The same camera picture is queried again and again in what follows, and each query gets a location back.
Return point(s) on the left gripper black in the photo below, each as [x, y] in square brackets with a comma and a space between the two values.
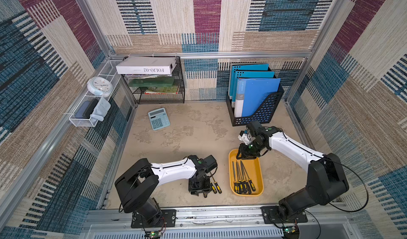
[206, 190]

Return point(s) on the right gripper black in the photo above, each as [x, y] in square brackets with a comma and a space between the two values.
[247, 152]

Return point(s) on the yellow plastic storage tray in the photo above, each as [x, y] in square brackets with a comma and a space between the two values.
[254, 171]

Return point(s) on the file tool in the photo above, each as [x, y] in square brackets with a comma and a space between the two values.
[246, 187]
[247, 177]
[241, 172]
[239, 178]
[236, 186]
[213, 185]
[217, 187]
[244, 181]
[233, 167]

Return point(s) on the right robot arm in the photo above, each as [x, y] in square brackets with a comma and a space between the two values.
[326, 179]

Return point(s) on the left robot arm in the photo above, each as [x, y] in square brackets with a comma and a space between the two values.
[137, 184]

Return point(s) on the black mesh file holder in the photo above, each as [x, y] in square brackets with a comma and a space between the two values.
[264, 112]

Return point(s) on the white folio box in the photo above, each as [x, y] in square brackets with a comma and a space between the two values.
[147, 65]

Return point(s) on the front blue folder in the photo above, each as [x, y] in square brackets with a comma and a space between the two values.
[251, 93]

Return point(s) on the middle teal folder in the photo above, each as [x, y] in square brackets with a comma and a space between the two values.
[236, 74]

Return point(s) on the teal folder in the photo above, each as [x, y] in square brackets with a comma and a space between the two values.
[236, 74]
[244, 67]

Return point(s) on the rear teal folder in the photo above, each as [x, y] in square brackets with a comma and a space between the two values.
[244, 67]

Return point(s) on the light blue calculator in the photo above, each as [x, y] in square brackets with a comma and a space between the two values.
[158, 119]

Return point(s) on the green book on shelf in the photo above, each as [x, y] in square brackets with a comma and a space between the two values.
[165, 81]

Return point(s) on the light blue cloth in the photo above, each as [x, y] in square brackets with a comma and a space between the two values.
[100, 110]

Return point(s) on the dark blue case in basket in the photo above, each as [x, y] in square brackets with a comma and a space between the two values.
[86, 109]

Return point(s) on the white round clock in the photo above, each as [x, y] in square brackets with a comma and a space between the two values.
[99, 86]

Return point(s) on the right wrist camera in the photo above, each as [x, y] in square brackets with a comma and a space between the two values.
[245, 137]

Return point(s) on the aluminium front rail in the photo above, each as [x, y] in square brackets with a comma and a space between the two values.
[223, 222]

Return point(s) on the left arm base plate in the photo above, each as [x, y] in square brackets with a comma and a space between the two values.
[165, 218]

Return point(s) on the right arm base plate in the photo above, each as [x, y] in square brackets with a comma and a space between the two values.
[278, 215]

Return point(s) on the black wire desk shelf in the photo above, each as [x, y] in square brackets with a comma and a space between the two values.
[158, 89]

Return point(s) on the white wire wall basket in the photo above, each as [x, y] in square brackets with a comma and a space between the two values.
[108, 72]

